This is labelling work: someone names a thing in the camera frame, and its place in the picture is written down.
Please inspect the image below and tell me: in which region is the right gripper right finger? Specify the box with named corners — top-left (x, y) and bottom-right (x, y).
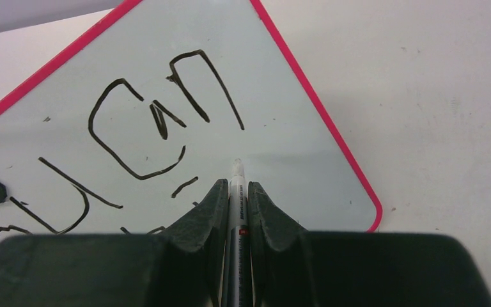
top-left (248, 182), bottom-right (491, 306)

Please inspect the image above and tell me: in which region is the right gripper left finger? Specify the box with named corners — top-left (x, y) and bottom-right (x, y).
top-left (0, 179), bottom-right (229, 306)

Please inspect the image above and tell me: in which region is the black and white marker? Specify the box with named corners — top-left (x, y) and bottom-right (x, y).
top-left (221, 159), bottom-right (253, 306)

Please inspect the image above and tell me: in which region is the red framed whiteboard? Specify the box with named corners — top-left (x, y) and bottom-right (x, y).
top-left (0, 1), bottom-right (382, 242)

